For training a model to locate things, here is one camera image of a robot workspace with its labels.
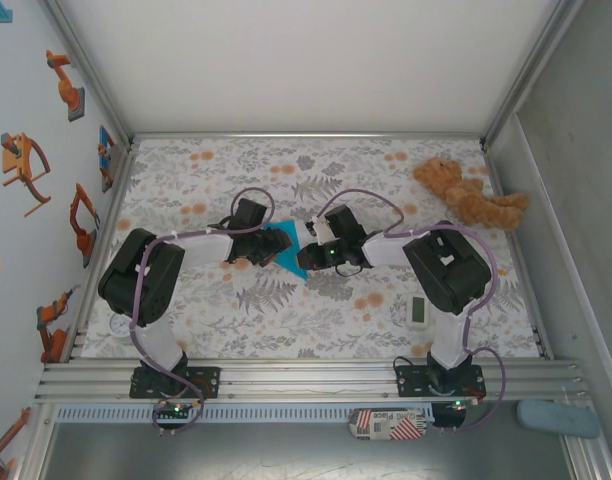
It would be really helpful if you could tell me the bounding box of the blue cloth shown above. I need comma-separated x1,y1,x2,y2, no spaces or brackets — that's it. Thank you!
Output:
263,219,310,284

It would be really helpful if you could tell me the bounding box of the floral patterned table mat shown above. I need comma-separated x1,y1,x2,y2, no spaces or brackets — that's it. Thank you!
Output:
80,137,542,359

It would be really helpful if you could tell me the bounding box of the white digital timer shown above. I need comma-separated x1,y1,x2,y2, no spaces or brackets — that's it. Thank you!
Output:
404,293,431,331

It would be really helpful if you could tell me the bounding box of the brown plush teddy bear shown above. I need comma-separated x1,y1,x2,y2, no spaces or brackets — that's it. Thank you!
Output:
411,157,531,231

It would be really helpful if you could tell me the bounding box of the white round analog clock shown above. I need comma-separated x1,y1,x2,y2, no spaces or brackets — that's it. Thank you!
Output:
109,313,133,341

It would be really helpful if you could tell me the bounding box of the blue orange robot sticker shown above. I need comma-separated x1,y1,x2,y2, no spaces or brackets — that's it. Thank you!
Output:
98,124,116,194

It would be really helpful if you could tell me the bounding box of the newspaper print pencil case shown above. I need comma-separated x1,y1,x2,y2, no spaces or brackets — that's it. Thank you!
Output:
348,407,429,443

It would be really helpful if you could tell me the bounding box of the blue-grey sponge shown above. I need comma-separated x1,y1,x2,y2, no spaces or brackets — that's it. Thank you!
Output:
515,398,601,440

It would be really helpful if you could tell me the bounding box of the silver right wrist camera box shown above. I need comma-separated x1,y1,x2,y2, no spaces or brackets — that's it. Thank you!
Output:
307,218,334,240

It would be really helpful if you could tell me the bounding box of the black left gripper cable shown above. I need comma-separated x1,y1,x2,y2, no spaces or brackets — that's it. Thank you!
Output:
207,213,238,232

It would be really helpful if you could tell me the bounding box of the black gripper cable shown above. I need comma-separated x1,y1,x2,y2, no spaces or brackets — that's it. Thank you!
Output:
334,259,372,278
207,213,238,232

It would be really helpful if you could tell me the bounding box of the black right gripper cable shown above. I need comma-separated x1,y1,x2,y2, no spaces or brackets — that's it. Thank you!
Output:
334,259,372,278

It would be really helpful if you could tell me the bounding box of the aluminium frame rail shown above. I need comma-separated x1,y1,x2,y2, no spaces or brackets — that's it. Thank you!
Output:
483,142,555,360
65,142,137,362
130,130,485,142

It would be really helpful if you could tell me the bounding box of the aluminium extrusion rail bed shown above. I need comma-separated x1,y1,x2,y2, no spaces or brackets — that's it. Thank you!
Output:
33,355,595,405

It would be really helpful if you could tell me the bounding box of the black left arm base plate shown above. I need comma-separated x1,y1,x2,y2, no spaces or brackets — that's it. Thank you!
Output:
129,366,222,400

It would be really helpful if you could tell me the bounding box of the white slotted cable duct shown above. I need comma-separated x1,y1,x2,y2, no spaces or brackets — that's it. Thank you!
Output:
55,403,437,422

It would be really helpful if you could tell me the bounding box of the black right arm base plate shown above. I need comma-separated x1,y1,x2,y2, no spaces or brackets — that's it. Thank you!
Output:
395,363,486,399

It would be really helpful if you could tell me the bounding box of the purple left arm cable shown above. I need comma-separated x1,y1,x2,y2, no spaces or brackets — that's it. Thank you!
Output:
128,187,276,439

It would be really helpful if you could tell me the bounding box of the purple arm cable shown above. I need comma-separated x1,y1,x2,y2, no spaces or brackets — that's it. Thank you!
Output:
128,187,276,439
313,188,510,434

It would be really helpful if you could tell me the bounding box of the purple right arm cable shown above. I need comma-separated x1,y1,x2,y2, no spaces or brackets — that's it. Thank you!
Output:
313,188,510,434

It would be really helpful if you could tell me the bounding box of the aluminium frame post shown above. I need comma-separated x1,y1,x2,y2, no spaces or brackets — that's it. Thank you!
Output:
15,403,57,480
40,0,136,149
478,0,587,149
560,433,612,480

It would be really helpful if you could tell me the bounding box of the orange claw gripper wall sticker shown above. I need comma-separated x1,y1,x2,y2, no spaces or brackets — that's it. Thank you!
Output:
0,132,52,217

